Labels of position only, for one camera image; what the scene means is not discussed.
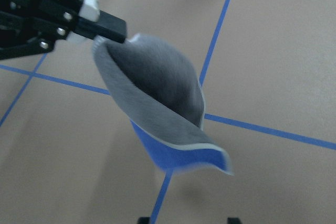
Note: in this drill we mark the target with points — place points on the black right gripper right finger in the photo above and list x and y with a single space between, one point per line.
233 220

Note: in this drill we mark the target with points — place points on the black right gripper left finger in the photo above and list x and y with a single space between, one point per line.
143 220

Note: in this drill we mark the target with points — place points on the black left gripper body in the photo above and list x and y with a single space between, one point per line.
31 27

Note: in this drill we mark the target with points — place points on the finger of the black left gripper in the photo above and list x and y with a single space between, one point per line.
94 22

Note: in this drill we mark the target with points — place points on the blue towel with grey edge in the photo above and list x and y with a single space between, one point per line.
157 87

